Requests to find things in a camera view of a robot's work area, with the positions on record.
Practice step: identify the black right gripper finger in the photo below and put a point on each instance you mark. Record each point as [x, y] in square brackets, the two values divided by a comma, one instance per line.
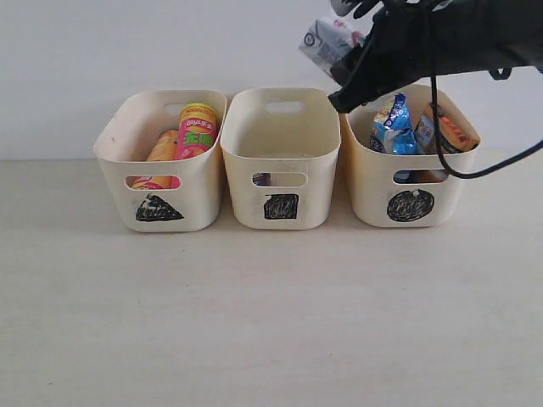
[358, 86]

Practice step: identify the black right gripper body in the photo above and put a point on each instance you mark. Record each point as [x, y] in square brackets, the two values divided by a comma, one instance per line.
[396, 45]

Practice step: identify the blue noodle packet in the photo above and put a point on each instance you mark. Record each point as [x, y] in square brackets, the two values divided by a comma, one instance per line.
[392, 131]

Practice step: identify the white blue milk carton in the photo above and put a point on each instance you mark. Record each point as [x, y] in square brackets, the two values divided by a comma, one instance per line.
[328, 40]

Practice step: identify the orange noodle packet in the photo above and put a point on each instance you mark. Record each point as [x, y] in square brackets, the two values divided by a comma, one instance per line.
[452, 138]

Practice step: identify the purple juice carton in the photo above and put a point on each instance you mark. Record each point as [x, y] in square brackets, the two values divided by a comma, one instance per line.
[262, 179]

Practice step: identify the pink chips can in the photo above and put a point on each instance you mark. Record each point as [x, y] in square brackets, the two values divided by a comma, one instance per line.
[197, 132]

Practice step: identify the yellow chips can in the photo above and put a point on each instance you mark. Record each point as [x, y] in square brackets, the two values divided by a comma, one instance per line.
[163, 150]

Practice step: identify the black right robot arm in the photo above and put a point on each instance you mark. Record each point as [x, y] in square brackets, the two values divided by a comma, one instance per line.
[474, 36]

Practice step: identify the cream bin with square mark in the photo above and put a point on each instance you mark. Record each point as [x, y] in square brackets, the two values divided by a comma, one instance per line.
[293, 134]

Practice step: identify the cream bin with circle mark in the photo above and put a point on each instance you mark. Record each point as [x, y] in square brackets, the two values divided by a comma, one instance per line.
[369, 176]

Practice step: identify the cream bin with triangle mark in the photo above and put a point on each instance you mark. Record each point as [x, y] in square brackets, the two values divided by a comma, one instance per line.
[122, 150]

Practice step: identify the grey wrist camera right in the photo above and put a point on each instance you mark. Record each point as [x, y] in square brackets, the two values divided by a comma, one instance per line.
[356, 6]

